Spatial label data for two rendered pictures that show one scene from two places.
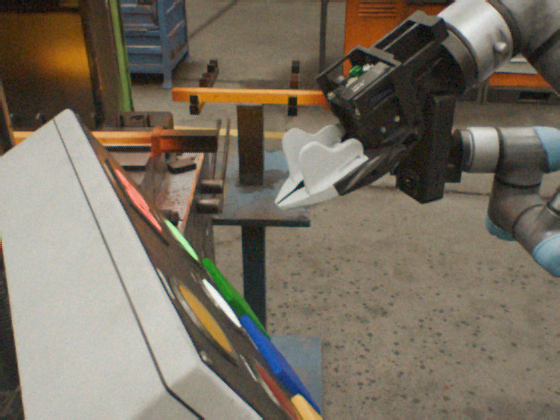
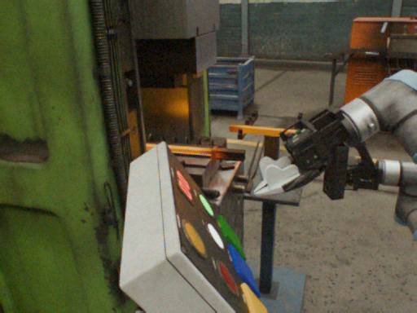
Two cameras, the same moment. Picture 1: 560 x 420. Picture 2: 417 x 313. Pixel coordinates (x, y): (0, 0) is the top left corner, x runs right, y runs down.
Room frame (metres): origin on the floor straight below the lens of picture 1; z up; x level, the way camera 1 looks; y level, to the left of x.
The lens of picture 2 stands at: (-0.11, -0.09, 1.44)
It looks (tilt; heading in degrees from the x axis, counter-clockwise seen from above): 24 degrees down; 17
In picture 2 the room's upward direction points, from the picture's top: 2 degrees counter-clockwise
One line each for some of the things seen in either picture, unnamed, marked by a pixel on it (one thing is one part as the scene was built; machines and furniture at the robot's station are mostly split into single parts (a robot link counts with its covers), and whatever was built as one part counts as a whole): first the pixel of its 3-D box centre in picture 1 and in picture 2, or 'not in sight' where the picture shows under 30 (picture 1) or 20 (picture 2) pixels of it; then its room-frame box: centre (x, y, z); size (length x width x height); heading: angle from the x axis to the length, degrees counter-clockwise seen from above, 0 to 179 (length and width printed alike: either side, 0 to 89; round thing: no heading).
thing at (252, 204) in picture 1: (252, 183); (270, 178); (1.38, 0.07, 0.69); 0.40 x 0.30 x 0.02; 177
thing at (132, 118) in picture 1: (139, 134); (208, 148); (1.06, 0.27, 0.95); 0.12 x 0.08 x 0.06; 90
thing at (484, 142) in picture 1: (475, 149); (388, 172); (0.92, -0.32, 0.98); 0.08 x 0.05 x 0.08; 1
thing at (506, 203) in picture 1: (516, 209); (411, 208); (0.90, -0.40, 0.88); 0.11 x 0.08 x 0.11; 9
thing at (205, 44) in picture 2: not in sight; (139, 51); (0.88, 0.42, 1.32); 0.42 x 0.20 x 0.10; 90
